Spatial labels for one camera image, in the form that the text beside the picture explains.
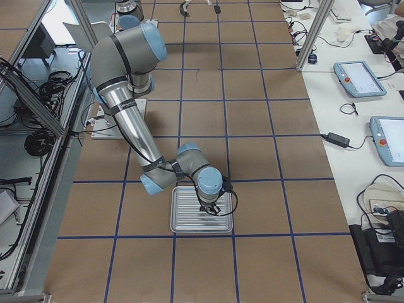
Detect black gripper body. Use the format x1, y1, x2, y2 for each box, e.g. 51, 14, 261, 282
200, 203, 218, 213

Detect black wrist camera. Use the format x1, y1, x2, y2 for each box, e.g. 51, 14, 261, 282
221, 175, 233, 193

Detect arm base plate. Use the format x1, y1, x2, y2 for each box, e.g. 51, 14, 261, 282
91, 98, 148, 140

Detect lower blue teach pendant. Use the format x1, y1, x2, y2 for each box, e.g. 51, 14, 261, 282
369, 116, 403, 167

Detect ribbed metal tray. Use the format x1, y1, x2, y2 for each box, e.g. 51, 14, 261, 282
169, 186, 235, 234

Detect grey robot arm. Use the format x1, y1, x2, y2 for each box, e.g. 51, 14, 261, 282
91, 23, 223, 216

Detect upper blue teach pendant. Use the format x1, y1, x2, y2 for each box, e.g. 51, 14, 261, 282
333, 61, 387, 98

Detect blue teach pendant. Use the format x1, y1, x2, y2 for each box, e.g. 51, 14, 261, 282
333, 61, 387, 98
369, 116, 403, 167

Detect black power adapter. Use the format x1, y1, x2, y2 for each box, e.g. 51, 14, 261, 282
327, 132, 350, 148

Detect white paper cup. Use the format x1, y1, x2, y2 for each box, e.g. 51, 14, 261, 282
336, 27, 352, 43

